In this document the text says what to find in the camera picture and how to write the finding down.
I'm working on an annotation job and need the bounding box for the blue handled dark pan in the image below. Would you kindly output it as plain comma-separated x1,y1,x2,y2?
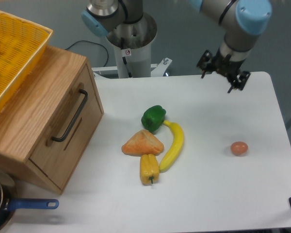
0,172,59,230

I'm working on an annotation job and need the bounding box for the wooden top drawer black handle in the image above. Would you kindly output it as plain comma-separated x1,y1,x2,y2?
29,63,104,190

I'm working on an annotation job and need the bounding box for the brown egg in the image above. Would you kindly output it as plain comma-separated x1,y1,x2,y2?
230,141,248,156

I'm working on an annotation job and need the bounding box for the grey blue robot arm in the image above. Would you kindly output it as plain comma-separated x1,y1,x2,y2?
81,0,272,90

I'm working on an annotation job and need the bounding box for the yellow bell pepper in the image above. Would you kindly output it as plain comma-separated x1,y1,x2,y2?
140,154,160,185

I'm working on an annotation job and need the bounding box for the wooden drawer cabinet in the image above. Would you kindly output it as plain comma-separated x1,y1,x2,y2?
0,46,92,194

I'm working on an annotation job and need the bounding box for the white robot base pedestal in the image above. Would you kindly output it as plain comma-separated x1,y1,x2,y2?
107,13,157,78

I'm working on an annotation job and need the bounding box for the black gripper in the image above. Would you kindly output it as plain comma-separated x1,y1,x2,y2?
196,50,251,93

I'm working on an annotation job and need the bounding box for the yellow plastic basket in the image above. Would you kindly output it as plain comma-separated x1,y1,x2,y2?
0,10,53,112

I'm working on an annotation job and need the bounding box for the green bell pepper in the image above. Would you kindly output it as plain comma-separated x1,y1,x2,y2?
141,105,166,133

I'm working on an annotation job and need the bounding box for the black cable on floor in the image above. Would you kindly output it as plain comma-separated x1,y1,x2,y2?
65,40,109,67

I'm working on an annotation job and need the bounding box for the yellow banana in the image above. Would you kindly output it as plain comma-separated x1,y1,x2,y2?
159,120,184,173

